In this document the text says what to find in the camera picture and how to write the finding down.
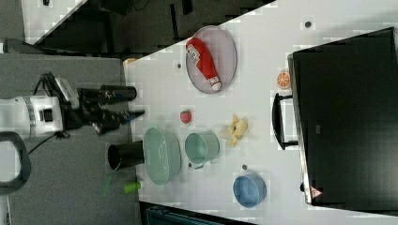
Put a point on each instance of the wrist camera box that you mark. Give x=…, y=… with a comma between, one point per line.
x=67, y=96

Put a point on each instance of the dark grey cylindrical cup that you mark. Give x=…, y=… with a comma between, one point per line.
x=118, y=93

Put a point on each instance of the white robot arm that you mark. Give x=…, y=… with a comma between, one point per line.
x=23, y=118

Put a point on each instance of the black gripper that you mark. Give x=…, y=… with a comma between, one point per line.
x=90, y=113

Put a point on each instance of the blue cup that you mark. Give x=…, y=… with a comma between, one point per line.
x=249, y=189

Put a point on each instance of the green measuring cup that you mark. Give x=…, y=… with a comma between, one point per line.
x=201, y=147

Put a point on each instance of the red plush ketchup bottle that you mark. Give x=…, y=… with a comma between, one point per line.
x=202, y=59

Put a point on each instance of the red toy strawberry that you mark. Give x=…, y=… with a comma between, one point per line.
x=185, y=117

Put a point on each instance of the yellow plush peeled banana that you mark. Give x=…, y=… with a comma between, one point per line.
x=235, y=131

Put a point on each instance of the green colander basket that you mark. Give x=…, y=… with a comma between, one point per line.
x=162, y=155

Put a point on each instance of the grey oval plate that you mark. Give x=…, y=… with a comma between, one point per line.
x=224, y=54

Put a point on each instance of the black toaster oven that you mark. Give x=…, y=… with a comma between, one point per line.
x=345, y=100

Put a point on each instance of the orange slice toy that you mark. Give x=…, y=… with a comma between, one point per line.
x=283, y=80

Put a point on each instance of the green plastic spatula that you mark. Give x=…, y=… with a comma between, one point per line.
x=128, y=188

